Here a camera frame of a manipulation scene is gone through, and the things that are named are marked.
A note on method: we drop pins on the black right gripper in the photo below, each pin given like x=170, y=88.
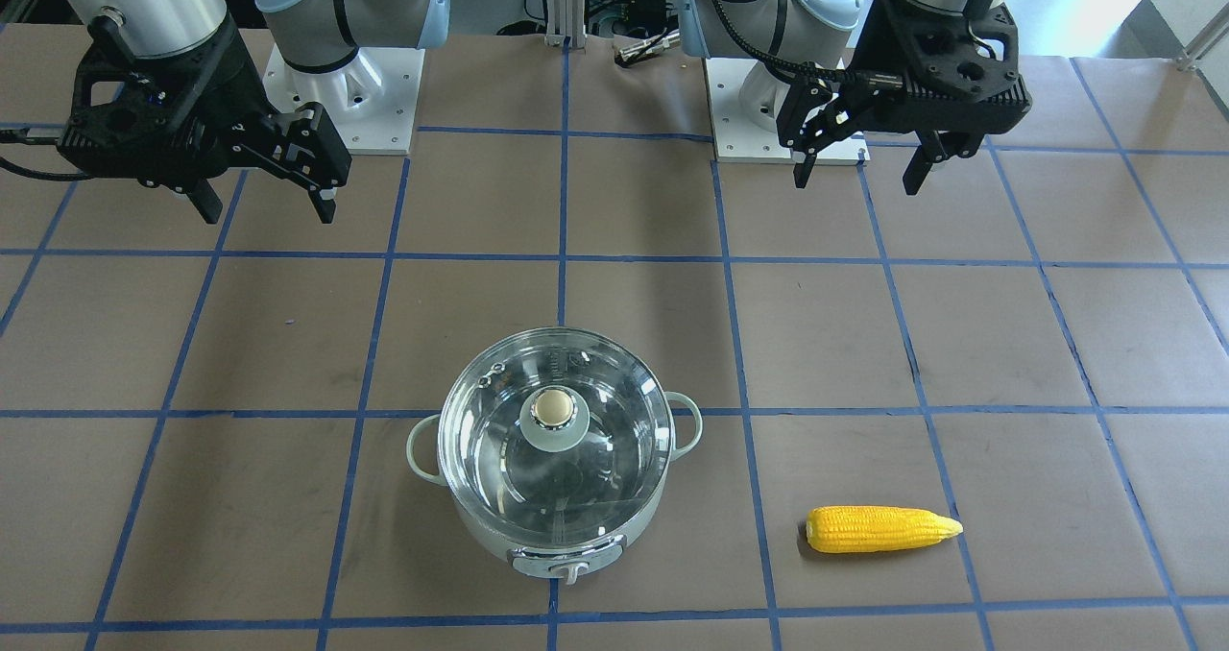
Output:
x=223, y=96

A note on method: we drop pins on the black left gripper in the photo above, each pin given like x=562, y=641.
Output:
x=876, y=59

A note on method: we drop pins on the glass pot lid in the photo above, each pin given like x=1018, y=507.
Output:
x=555, y=422

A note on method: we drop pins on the yellow corn cob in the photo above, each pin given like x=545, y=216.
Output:
x=864, y=529

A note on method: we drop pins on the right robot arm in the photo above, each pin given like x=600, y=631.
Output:
x=313, y=36

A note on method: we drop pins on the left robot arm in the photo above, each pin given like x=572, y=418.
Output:
x=795, y=36

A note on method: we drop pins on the pale green cooking pot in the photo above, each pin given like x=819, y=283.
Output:
x=561, y=551

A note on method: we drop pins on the black power adapter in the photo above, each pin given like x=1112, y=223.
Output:
x=648, y=15

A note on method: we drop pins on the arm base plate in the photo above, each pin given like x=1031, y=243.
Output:
x=372, y=101
x=744, y=102

